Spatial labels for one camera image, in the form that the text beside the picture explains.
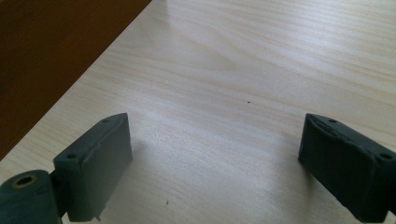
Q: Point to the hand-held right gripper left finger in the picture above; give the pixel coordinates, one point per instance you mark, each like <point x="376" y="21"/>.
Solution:
<point x="93" y="168"/>

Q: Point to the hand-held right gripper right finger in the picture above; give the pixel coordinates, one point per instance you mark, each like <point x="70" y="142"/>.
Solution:
<point x="345" y="165"/>

